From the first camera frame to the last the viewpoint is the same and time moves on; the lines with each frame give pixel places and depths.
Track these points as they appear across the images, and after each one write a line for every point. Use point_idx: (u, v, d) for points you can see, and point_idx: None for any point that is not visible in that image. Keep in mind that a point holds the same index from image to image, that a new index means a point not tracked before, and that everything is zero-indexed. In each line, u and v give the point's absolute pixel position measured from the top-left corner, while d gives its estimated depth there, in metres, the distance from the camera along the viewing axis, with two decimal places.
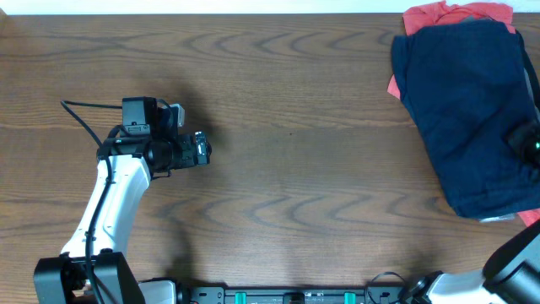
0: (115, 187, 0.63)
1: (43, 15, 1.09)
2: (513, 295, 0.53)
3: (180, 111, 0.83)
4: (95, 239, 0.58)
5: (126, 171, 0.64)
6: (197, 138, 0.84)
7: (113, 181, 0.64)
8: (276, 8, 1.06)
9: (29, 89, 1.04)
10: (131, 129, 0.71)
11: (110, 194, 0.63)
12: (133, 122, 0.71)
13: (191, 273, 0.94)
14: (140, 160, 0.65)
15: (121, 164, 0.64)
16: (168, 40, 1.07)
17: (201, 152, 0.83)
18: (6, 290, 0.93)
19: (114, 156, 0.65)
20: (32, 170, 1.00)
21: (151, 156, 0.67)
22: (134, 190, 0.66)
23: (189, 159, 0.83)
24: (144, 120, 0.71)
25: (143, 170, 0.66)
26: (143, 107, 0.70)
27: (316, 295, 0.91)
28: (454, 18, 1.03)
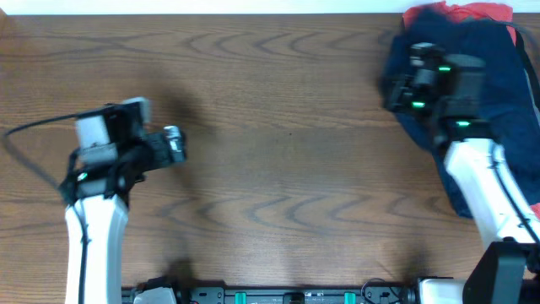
0: (94, 245, 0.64)
1: (41, 14, 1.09)
2: None
3: (143, 105, 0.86)
4: None
5: (101, 225, 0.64)
6: (170, 135, 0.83)
7: (89, 240, 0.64)
8: (276, 8, 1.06)
9: (29, 88, 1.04)
10: (90, 152, 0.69)
11: (89, 253, 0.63)
12: (93, 143, 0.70)
13: (191, 274, 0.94)
14: (112, 200, 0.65)
15: (94, 217, 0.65)
16: (167, 40, 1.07)
17: (176, 149, 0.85)
18: (6, 290, 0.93)
19: (81, 201, 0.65)
20: (33, 171, 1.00)
21: (121, 183, 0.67)
22: (115, 232, 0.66)
23: (165, 160, 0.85)
24: (106, 139, 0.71)
25: (117, 214, 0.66)
26: (102, 127, 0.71)
27: (316, 296, 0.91)
28: (453, 18, 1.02)
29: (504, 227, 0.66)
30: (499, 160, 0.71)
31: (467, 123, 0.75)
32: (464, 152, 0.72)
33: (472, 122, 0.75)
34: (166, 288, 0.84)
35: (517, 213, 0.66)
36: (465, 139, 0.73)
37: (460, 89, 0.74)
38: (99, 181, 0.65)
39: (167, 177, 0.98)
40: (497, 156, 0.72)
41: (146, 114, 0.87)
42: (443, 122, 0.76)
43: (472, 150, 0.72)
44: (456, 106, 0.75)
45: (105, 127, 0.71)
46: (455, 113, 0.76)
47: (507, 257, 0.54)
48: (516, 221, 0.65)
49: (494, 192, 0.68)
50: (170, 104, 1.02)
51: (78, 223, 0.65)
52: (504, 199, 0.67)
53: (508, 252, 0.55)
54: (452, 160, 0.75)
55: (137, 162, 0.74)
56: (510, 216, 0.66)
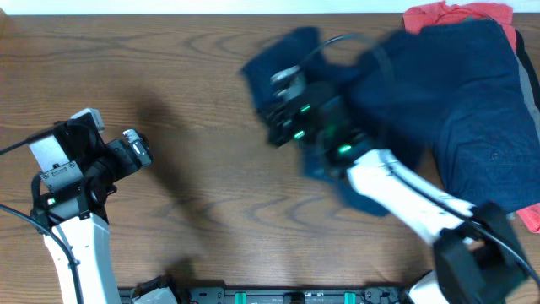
0: (83, 266, 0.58)
1: (41, 13, 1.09)
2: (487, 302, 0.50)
3: (94, 115, 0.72)
4: None
5: (86, 243, 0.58)
6: (130, 138, 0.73)
7: (77, 261, 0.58)
8: (276, 8, 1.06)
9: (29, 88, 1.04)
10: (55, 173, 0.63)
11: (82, 276, 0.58)
12: (55, 165, 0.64)
13: (191, 274, 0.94)
14: (91, 219, 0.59)
15: (77, 236, 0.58)
16: (168, 40, 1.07)
17: (140, 152, 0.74)
18: (7, 290, 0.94)
19: (58, 225, 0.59)
20: (32, 170, 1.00)
21: (95, 198, 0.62)
22: (101, 246, 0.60)
23: (132, 165, 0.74)
24: (67, 157, 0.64)
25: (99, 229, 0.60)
26: (57, 144, 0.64)
27: (316, 296, 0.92)
28: (455, 18, 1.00)
29: (430, 223, 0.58)
30: (391, 163, 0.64)
31: (350, 147, 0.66)
32: (360, 176, 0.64)
33: (353, 143, 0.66)
34: (165, 289, 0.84)
35: (430, 200, 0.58)
36: (354, 161, 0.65)
37: (329, 122, 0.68)
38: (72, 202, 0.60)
39: (167, 177, 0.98)
40: (388, 160, 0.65)
41: (102, 122, 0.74)
42: (331, 154, 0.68)
43: (367, 162, 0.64)
44: (329, 135, 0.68)
45: (61, 143, 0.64)
46: (336, 143, 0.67)
47: (452, 246, 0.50)
48: (436, 209, 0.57)
49: (403, 195, 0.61)
50: (170, 104, 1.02)
51: (58, 246, 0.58)
52: (415, 197, 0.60)
53: (450, 244, 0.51)
54: (359, 187, 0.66)
55: (103, 175, 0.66)
56: (429, 209, 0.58)
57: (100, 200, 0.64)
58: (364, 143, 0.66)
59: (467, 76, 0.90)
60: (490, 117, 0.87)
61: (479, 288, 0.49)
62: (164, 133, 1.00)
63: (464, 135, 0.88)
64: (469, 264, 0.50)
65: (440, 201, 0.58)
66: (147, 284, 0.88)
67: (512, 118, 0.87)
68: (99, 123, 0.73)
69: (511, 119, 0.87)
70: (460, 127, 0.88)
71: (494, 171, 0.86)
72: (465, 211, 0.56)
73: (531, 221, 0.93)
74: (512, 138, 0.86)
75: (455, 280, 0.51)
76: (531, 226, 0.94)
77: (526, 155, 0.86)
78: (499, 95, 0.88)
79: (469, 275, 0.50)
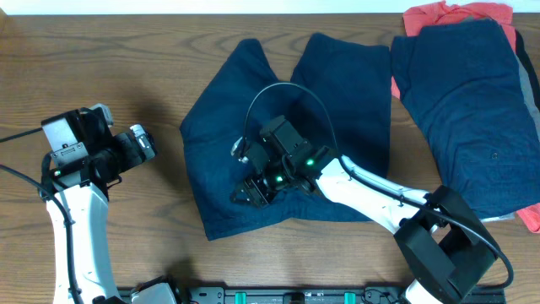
0: (78, 226, 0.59)
1: (40, 13, 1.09)
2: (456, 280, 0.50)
3: (105, 110, 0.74)
4: (80, 290, 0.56)
5: (83, 207, 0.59)
6: (136, 132, 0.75)
7: (72, 222, 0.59)
8: (276, 8, 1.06)
9: (28, 88, 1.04)
10: (62, 154, 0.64)
11: (74, 236, 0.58)
12: (64, 144, 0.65)
13: (191, 273, 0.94)
14: (90, 187, 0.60)
15: (74, 200, 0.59)
16: (167, 40, 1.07)
17: (144, 145, 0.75)
18: (7, 290, 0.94)
19: (61, 192, 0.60)
20: (33, 170, 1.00)
21: (99, 175, 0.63)
22: (98, 212, 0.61)
23: (136, 157, 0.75)
24: (75, 138, 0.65)
25: (97, 197, 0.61)
26: (67, 127, 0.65)
27: (316, 296, 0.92)
28: (455, 18, 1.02)
29: (394, 214, 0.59)
30: (351, 167, 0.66)
31: (314, 161, 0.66)
32: (329, 185, 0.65)
33: (316, 157, 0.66)
34: (164, 284, 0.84)
35: (389, 195, 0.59)
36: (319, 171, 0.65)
37: (285, 143, 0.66)
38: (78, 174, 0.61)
39: (167, 178, 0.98)
40: (348, 165, 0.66)
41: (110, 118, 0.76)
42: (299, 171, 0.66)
43: (331, 170, 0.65)
44: (296, 157, 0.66)
45: (71, 126, 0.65)
46: (298, 162, 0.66)
47: (413, 236, 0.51)
48: (396, 203, 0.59)
49: (364, 194, 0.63)
50: (170, 104, 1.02)
51: (58, 209, 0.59)
52: (375, 195, 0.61)
53: (410, 232, 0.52)
54: (330, 195, 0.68)
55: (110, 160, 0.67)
56: (390, 203, 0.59)
57: (103, 181, 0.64)
58: (327, 156, 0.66)
59: (467, 76, 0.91)
60: (490, 117, 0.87)
61: (449, 272, 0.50)
62: (163, 133, 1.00)
63: (465, 135, 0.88)
64: (433, 250, 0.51)
65: (398, 193, 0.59)
66: (147, 283, 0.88)
67: (513, 118, 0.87)
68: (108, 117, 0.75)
69: (512, 118, 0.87)
70: (454, 122, 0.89)
71: (494, 171, 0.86)
72: (422, 198, 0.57)
73: (531, 221, 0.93)
74: (512, 138, 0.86)
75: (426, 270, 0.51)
76: (531, 226, 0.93)
77: (526, 154, 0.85)
78: (500, 95, 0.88)
79: (437, 261, 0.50)
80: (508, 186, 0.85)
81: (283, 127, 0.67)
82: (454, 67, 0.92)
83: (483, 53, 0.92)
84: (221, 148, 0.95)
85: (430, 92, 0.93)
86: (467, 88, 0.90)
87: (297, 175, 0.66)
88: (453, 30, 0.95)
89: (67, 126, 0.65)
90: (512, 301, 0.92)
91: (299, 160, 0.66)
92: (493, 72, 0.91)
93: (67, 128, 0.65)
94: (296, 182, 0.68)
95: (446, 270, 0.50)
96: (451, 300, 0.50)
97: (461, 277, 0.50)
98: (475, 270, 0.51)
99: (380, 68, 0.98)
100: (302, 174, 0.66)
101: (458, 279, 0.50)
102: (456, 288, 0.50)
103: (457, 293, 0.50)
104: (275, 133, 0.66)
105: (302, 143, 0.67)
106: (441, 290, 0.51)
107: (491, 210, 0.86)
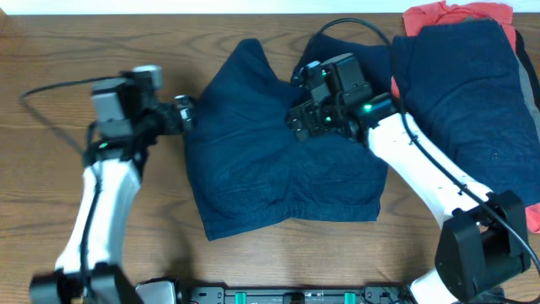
0: (106, 196, 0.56)
1: (40, 13, 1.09)
2: (478, 280, 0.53)
3: (156, 73, 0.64)
4: (89, 251, 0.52)
5: (116, 178, 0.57)
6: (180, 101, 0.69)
7: (101, 191, 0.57)
8: (276, 8, 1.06)
9: (28, 88, 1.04)
10: (106, 128, 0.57)
11: (99, 203, 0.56)
12: (109, 119, 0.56)
13: (191, 273, 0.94)
14: (127, 164, 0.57)
15: (109, 170, 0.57)
16: (167, 39, 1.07)
17: (185, 118, 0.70)
18: (7, 290, 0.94)
19: (99, 163, 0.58)
20: (32, 170, 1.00)
21: (139, 159, 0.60)
22: (127, 194, 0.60)
23: (174, 130, 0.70)
24: (121, 115, 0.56)
25: (132, 176, 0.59)
26: (115, 104, 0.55)
27: (316, 296, 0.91)
28: (454, 18, 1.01)
29: (447, 198, 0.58)
30: (416, 132, 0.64)
31: (370, 106, 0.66)
32: (382, 140, 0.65)
33: (374, 103, 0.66)
34: (168, 281, 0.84)
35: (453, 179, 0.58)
36: (371, 117, 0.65)
37: (345, 79, 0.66)
38: (121, 154, 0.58)
39: (168, 177, 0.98)
40: (413, 130, 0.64)
41: (159, 82, 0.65)
42: (350, 111, 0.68)
43: (392, 129, 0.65)
44: (352, 96, 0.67)
45: (118, 105, 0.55)
46: (352, 100, 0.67)
47: (466, 232, 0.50)
48: (456, 189, 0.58)
49: (422, 163, 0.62)
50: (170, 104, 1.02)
51: (92, 176, 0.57)
52: (436, 170, 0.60)
53: (463, 226, 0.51)
54: (376, 149, 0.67)
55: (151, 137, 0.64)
56: (448, 186, 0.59)
57: (142, 160, 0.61)
58: (386, 103, 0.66)
59: (467, 76, 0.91)
60: (490, 117, 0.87)
61: (477, 273, 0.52)
62: None
63: (464, 135, 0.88)
64: (476, 252, 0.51)
65: (461, 181, 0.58)
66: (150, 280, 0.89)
67: (512, 118, 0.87)
68: (158, 81, 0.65)
69: (511, 118, 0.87)
70: (455, 122, 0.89)
71: (494, 170, 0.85)
72: (483, 196, 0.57)
73: (531, 221, 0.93)
74: (512, 138, 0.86)
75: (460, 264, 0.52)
76: (531, 225, 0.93)
77: (526, 154, 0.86)
78: (500, 95, 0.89)
79: (474, 261, 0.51)
80: (508, 184, 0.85)
81: (347, 61, 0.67)
82: (455, 67, 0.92)
83: (483, 53, 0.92)
84: (221, 148, 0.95)
85: (430, 93, 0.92)
86: (468, 88, 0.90)
87: (348, 113, 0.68)
88: (453, 31, 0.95)
89: (115, 101, 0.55)
90: None
91: (352, 100, 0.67)
92: (493, 71, 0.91)
93: (113, 104, 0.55)
94: (343, 122, 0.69)
95: (477, 271, 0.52)
96: (464, 292, 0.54)
97: (483, 278, 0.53)
98: (496, 274, 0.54)
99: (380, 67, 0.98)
100: (354, 115, 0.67)
101: (481, 279, 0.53)
102: (475, 287, 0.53)
103: (474, 291, 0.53)
104: (337, 67, 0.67)
105: (361, 84, 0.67)
106: (461, 284, 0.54)
107: None
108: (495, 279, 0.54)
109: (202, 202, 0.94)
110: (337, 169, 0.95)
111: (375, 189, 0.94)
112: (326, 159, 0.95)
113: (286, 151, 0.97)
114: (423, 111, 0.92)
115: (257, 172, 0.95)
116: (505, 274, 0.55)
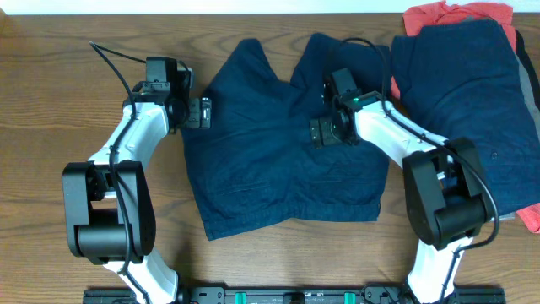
0: (139, 122, 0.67)
1: (39, 13, 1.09)
2: (442, 216, 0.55)
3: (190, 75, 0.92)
4: (119, 153, 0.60)
5: (150, 114, 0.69)
6: (203, 104, 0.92)
7: (136, 119, 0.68)
8: (277, 8, 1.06)
9: (28, 88, 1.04)
10: (153, 86, 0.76)
11: (133, 126, 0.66)
12: (155, 79, 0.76)
13: (191, 273, 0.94)
14: (162, 108, 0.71)
15: (145, 107, 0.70)
16: (167, 40, 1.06)
17: (206, 116, 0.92)
18: (7, 290, 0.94)
19: (139, 103, 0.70)
20: (31, 170, 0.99)
21: (171, 111, 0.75)
22: (153, 132, 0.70)
23: (195, 122, 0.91)
24: (165, 78, 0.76)
25: (163, 117, 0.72)
26: (162, 67, 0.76)
27: (316, 296, 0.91)
28: (454, 18, 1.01)
29: (410, 147, 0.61)
30: (390, 110, 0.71)
31: (359, 100, 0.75)
32: (363, 118, 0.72)
33: (362, 97, 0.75)
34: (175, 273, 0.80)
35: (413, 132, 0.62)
36: (359, 106, 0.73)
37: (339, 87, 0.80)
38: (157, 100, 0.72)
39: (167, 177, 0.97)
40: (387, 108, 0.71)
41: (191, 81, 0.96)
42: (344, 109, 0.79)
43: (369, 108, 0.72)
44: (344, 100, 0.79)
45: (165, 70, 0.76)
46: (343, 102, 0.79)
47: (418, 165, 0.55)
48: (416, 138, 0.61)
49: (390, 127, 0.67)
50: None
51: (129, 112, 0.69)
52: (401, 130, 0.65)
53: (421, 161, 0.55)
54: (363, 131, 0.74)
55: (180, 107, 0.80)
56: (409, 138, 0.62)
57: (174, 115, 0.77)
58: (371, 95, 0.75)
59: (467, 76, 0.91)
60: (489, 117, 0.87)
61: (438, 207, 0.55)
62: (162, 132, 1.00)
63: (466, 134, 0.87)
64: (434, 186, 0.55)
65: (419, 133, 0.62)
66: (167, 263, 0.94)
67: (512, 119, 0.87)
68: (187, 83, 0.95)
69: (511, 118, 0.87)
70: (456, 122, 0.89)
71: (494, 171, 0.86)
72: (440, 140, 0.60)
73: (531, 221, 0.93)
74: (512, 138, 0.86)
75: (418, 198, 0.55)
76: (531, 225, 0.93)
77: (526, 154, 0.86)
78: (500, 96, 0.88)
79: (431, 193, 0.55)
80: (509, 184, 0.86)
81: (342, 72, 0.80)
82: (455, 67, 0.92)
83: (483, 52, 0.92)
84: (223, 148, 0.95)
85: (430, 92, 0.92)
86: (468, 89, 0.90)
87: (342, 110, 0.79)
88: (452, 31, 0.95)
89: (163, 67, 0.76)
90: (512, 301, 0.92)
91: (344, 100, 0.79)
92: (493, 72, 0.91)
93: (161, 69, 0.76)
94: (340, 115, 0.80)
95: (438, 208, 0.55)
96: (430, 234, 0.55)
97: (446, 216, 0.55)
98: (462, 215, 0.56)
99: (380, 67, 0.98)
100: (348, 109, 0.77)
101: (444, 217, 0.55)
102: (440, 225, 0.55)
103: (438, 229, 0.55)
104: (334, 77, 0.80)
105: (353, 90, 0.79)
106: (425, 222, 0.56)
107: None
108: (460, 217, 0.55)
109: (202, 203, 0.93)
110: (337, 170, 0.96)
111: (376, 189, 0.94)
112: (326, 159, 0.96)
113: (286, 151, 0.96)
114: (423, 112, 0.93)
115: (258, 172, 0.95)
116: (469, 220, 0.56)
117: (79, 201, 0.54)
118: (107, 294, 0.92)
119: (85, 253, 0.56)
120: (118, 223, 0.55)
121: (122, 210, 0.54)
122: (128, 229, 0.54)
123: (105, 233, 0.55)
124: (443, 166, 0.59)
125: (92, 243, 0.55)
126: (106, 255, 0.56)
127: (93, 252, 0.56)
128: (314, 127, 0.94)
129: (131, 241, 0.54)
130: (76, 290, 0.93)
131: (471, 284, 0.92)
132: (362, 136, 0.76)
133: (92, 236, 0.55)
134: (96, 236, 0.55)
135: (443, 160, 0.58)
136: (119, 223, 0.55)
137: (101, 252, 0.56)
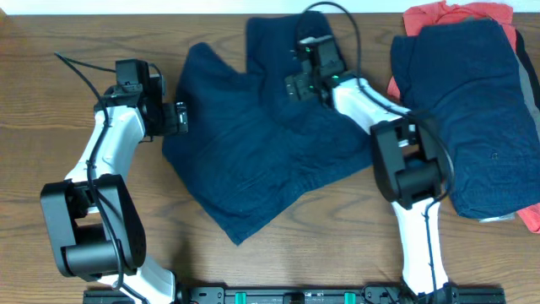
0: (113, 130, 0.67)
1: (39, 13, 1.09)
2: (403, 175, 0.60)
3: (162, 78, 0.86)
4: (96, 166, 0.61)
5: (123, 119, 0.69)
6: (179, 107, 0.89)
7: (110, 126, 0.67)
8: (277, 8, 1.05)
9: (27, 88, 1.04)
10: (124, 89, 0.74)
11: (108, 134, 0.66)
12: (126, 81, 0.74)
13: (191, 273, 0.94)
14: (134, 111, 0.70)
15: (117, 112, 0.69)
16: (168, 40, 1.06)
17: (183, 121, 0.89)
18: (7, 290, 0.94)
19: (110, 108, 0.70)
20: (32, 171, 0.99)
21: (145, 111, 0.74)
22: (130, 135, 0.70)
23: (173, 127, 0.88)
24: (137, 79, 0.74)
25: (137, 119, 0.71)
26: (133, 69, 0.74)
27: (316, 296, 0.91)
28: (454, 18, 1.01)
29: (378, 118, 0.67)
30: (364, 84, 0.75)
31: (337, 77, 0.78)
32: (342, 95, 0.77)
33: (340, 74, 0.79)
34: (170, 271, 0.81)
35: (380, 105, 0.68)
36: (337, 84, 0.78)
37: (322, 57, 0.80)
38: (129, 102, 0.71)
39: (166, 178, 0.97)
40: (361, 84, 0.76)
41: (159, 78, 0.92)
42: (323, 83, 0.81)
43: (347, 84, 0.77)
44: (326, 70, 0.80)
45: (137, 72, 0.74)
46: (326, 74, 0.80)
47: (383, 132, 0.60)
48: (383, 111, 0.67)
49: (364, 100, 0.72)
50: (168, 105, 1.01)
51: (102, 119, 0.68)
52: (371, 104, 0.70)
53: (384, 129, 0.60)
54: (341, 105, 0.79)
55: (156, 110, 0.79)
56: (378, 110, 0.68)
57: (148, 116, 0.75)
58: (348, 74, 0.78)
59: (467, 77, 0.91)
60: (488, 118, 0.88)
61: (398, 168, 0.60)
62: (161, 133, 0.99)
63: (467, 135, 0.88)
64: (393, 150, 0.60)
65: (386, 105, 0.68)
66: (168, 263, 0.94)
67: (512, 118, 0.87)
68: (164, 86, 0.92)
69: (510, 118, 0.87)
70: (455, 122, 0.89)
71: (494, 171, 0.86)
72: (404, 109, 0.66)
73: (531, 221, 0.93)
74: (512, 139, 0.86)
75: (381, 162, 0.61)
76: (531, 225, 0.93)
77: (526, 155, 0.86)
78: (499, 96, 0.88)
79: (392, 156, 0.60)
80: (509, 183, 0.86)
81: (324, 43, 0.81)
82: (454, 67, 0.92)
83: (483, 53, 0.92)
84: (221, 150, 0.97)
85: (430, 93, 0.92)
86: (467, 89, 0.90)
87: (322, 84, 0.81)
88: (452, 31, 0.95)
89: (133, 68, 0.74)
90: (512, 301, 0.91)
91: (326, 73, 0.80)
92: (493, 72, 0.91)
93: (132, 70, 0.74)
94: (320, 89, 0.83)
95: (397, 169, 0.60)
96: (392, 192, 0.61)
97: (407, 176, 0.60)
98: (423, 176, 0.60)
99: None
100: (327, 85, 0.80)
101: (405, 176, 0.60)
102: (400, 184, 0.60)
103: (397, 187, 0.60)
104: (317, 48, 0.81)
105: (336, 62, 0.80)
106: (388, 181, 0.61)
107: (491, 210, 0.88)
108: (420, 177, 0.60)
109: (207, 203, 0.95)
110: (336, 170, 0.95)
111: None
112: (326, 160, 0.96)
113: (284, 153, 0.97)
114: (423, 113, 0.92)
115: (257, 163, 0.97)
116: (427, 181, 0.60)
117: (62, 220, 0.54)
118: (107, 294, 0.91)
119: (78, 272, 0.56)
120: (105, 239, 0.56)
121: (107, 227, 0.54)
122: (116, 244, 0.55)
123: (93, 250, 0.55)
124: (404, 135, 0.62)
125: (82, 262, 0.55)
126: (99, 271, 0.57)
127: (83, 270, 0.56)
128: (289, 84, 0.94)
129: (120, 254, 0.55)
130: (77, 290, 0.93)
131: (471, 284, 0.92)
132: (340, 111, 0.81)
133: (81, 254, 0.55)
134: (84, 253, 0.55)
135: (406, 129, 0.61)
136: (105, 239, 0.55)
137: (94, 269, 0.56)
